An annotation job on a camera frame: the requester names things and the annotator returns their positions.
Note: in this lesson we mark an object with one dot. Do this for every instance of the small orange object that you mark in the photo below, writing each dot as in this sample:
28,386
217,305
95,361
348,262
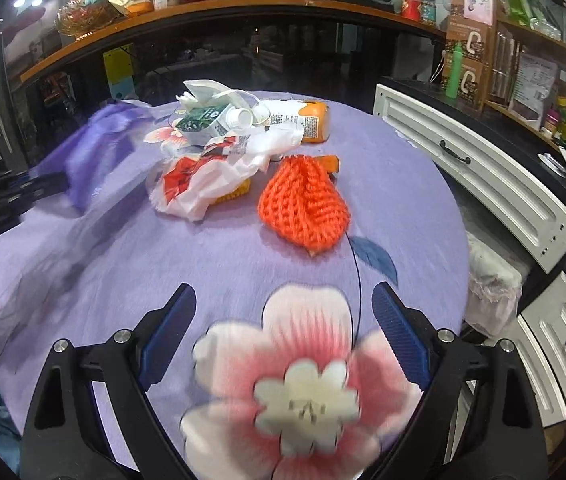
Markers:
330,162

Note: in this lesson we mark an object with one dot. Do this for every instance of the white plastic bag red print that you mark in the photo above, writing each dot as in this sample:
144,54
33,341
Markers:
188,185

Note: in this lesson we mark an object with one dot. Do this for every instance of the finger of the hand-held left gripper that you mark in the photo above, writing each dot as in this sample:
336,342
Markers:
45,185

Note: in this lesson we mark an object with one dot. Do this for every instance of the wooden shelf rack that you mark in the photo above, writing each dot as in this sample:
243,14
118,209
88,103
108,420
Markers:
538,30

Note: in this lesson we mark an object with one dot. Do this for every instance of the orange bottle with white label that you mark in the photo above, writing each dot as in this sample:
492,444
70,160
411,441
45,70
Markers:
313,122

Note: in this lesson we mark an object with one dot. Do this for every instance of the red can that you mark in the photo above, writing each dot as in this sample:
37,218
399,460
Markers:
410,1

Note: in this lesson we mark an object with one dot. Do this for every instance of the yellow knitted piece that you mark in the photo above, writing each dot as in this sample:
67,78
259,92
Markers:
235,191

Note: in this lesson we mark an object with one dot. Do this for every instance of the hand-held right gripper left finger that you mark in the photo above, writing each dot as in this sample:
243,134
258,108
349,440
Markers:
168,330

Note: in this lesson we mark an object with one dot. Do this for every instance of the yellow and blue card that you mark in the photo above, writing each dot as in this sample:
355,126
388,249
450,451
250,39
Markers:
118,67

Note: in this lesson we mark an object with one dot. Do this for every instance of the teal jar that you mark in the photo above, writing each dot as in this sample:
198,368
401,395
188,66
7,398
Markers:
428,8

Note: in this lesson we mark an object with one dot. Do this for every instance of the green and white carton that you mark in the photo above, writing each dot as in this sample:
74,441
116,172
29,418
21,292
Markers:
198,122

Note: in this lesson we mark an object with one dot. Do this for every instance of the green and yellow bottle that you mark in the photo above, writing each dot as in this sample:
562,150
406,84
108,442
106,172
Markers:
564,117

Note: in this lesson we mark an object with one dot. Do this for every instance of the white cabinet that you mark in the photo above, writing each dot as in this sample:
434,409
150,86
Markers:
493,180

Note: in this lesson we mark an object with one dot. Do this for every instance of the orange knitted pouch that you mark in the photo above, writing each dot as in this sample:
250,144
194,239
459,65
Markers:
303,205

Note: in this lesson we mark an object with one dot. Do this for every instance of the packet with white label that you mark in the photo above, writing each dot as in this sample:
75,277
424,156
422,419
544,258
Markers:
533,85

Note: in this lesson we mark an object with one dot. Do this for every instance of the clear plastic cup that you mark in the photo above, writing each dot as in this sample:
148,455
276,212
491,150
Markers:
262,112

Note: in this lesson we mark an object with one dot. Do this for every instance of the brown box with hook picture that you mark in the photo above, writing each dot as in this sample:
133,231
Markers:
475,40
473,85

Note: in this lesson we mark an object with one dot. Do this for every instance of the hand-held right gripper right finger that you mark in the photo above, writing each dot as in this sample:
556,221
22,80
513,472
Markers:
400,340

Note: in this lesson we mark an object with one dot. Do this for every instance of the wooden edged display counter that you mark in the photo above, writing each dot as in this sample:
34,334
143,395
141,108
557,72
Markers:
213,10

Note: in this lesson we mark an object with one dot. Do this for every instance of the purple floral tablecloth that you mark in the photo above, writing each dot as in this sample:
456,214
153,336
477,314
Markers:
113,270

